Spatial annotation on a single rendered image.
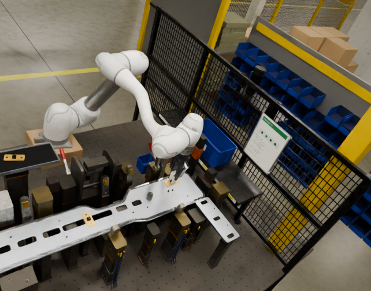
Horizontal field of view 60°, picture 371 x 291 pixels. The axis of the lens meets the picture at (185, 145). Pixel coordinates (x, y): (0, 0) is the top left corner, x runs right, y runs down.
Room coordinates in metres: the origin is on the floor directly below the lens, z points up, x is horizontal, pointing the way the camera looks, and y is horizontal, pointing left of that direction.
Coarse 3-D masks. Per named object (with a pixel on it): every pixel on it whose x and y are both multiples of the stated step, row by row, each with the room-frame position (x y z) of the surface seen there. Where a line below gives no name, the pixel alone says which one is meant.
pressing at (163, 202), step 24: (144, 192) 1.18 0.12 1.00; (168, 192) 1.24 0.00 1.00; (192, 192) 1.31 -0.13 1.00; (48, 216) 0.84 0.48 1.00; (72, 216) 0.89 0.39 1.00; (120, 216) 0.98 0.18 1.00; (144, 216) 1.03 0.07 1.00; (0, 240) 0.66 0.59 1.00; (48, 240) 0.73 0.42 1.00; (72, 240) 0.77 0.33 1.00; (0, 264) 0.57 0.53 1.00
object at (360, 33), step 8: (368, 0) 7.45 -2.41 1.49; (368, 8) 7.39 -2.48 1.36; (360, 16) 7.43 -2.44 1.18; (368, 16) 7.34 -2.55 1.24; (360, 24) 7.37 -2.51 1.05; (368, 24) 7.28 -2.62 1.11; (352, 32) 7.41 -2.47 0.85; (360, 32) 7.31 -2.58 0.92; (368, 32) 7.22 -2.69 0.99; (352, 40) 7.35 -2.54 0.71; (360, 40) 7.26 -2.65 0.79; (368, 40) 7.17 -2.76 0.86; (360, 48) 7.20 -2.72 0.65; (368, 48) 7.11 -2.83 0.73; (360, 56) 7.14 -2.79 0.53; (368, 56) 7.05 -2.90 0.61; (360, 64) 7.08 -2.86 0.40; (368, 64) 6.99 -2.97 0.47; (360, 72) 7.02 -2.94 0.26; (368, 72) 6.93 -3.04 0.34; (368, 80) 6.87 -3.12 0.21
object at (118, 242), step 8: (120, 232) 0.87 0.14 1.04; (112, 240) 0.81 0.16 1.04; (120, 240) 0.83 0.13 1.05; (112, 248) 0.79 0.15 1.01; (120, 248) 0.79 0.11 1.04; (112, 256) 0.79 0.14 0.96; (120, 256) 0.79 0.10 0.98; (104, 264) 0.82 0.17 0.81; (112, 264) 0.79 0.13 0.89; (120, 264) 0.81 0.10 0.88; (104, 272) 0.81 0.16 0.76; (112, 272) 0.80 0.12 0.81; (104, 280) 0.80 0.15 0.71; (112, 280) 0.80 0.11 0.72; (112, 288) 0.77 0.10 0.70
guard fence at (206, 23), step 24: (168, 0) 3.86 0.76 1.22; (192, 0) 3.61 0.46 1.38; (216, 0) 3.40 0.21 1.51; (144, 24) 4.05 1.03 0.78; (192, 24) 3.54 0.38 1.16; (216, 24) 3.30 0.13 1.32; (144, 48) 4.02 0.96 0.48; (192, 48) 3.47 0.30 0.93; (192, 72) 3.40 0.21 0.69; (168, 96) 3.57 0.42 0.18
